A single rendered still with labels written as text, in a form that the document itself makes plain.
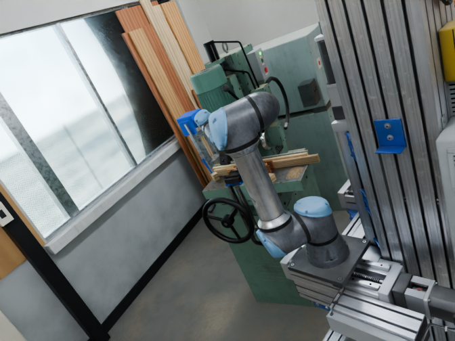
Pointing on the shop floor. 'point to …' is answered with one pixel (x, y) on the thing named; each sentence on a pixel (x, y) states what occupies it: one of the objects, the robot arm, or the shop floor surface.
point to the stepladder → (185, 122)
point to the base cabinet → (265, 287)
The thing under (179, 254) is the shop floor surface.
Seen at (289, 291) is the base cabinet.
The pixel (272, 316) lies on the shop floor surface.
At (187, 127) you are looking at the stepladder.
